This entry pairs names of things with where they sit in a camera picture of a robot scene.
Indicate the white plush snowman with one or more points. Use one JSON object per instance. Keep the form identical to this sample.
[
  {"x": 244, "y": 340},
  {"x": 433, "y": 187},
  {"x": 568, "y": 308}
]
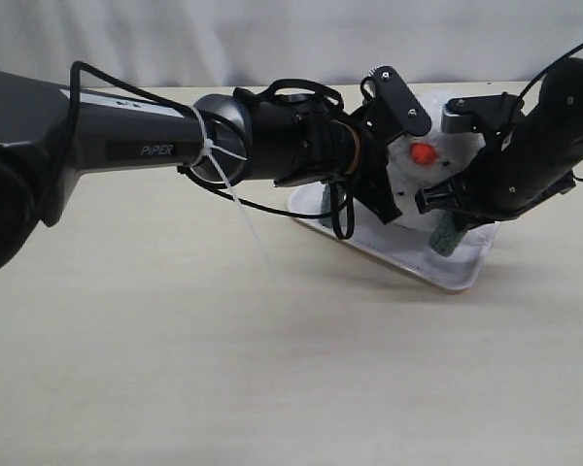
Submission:
[{"x": 419, "y": 162}]

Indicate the green knitted scarf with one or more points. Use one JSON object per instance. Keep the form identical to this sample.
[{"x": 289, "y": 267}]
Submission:
[{"x": 443, "y": 239}]

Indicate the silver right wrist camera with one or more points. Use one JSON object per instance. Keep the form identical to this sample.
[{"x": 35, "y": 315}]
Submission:
[{"x": 479, "y": 114}]

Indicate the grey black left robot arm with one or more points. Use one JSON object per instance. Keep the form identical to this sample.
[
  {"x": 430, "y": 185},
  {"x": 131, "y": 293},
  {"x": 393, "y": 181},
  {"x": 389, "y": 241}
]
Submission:
[{"x": 294, "y": 132}]

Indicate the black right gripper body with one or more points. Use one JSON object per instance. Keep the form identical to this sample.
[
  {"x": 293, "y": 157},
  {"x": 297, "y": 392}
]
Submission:
[{"x": 519, "y": 167}]

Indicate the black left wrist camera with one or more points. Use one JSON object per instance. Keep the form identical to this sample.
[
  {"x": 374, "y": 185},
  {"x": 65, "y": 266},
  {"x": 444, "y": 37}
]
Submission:
[{"x": 390, "y": 108}]

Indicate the white backdrop curtain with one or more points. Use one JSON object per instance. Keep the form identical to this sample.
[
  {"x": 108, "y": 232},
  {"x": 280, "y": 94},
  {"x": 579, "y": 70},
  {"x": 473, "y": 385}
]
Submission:
[{"x": 216, "y": 43}]

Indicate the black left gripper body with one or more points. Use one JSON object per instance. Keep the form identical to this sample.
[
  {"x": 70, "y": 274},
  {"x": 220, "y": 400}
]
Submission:
[{"x": 370, "y": 184}]

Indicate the white rectangular plastic tray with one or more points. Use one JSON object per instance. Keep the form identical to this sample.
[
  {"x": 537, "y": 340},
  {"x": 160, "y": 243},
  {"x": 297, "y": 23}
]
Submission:
[{"x": 408, "y": 251}]

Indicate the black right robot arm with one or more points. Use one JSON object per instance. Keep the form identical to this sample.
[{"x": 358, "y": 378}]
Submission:
[{"x": 563, "y": 88}]

